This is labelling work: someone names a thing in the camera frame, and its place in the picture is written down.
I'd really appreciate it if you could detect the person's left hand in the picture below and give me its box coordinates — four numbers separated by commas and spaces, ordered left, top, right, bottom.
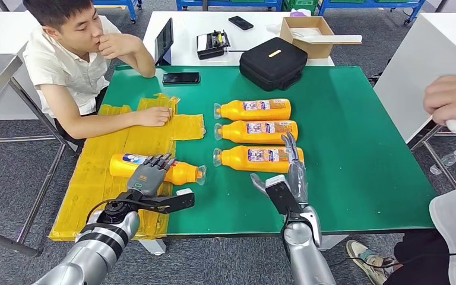
97, 32, 143, 60

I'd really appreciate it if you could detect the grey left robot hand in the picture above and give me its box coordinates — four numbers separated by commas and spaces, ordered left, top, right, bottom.
126, 153, 178, 198

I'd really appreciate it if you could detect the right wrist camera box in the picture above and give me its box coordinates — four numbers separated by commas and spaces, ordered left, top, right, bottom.
264, 175, 303, 216

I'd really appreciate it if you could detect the person's right hand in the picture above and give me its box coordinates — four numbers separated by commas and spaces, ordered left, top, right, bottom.
137, 106, 172, 128

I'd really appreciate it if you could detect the green top table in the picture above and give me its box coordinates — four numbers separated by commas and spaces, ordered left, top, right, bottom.
102, 65, 437, 237

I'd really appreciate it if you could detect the green plastic crate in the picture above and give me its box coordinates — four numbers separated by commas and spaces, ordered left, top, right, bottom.
282, 0, 320, 12

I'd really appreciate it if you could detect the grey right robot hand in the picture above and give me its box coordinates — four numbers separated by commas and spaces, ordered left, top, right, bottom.
250, 132, 309, 206

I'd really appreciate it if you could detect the orange detergent bottle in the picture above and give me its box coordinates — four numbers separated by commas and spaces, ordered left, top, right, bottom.
213, 98, 292, 122
213, 145, 305, 174
109, 152, 207, 186
214, 119, 299, 145

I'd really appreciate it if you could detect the black smartphone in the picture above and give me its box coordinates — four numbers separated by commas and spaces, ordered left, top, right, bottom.
161, 71, 201, 86
228, 15, 254, 31

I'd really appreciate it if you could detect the black zippered carrying case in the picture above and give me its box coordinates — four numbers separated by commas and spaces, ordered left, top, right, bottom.
239, 37, 309, 92

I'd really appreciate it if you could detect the black tablet on stand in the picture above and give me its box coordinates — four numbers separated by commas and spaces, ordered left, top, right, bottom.
154, 17, 175, 67

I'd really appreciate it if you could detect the yellow taped cardboard mat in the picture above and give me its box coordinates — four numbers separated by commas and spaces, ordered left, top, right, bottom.
48, 93, 206, 242

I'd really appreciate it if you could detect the white packing material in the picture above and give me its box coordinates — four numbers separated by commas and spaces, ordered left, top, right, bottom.
290, 26, 323, 39

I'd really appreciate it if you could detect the white table with steel legs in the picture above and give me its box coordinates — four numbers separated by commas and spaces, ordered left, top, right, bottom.
373, 12, 456, 189

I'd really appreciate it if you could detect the black and white label printer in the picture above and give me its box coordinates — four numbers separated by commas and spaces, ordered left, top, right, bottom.
196, 30, 232, 61

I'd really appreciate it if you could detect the clear plastic water bottle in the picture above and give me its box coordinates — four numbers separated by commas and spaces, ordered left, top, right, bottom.
429, 150, 456, 176

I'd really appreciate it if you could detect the open cardboard box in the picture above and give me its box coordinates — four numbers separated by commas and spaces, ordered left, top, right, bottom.
279, 16, 335, 59

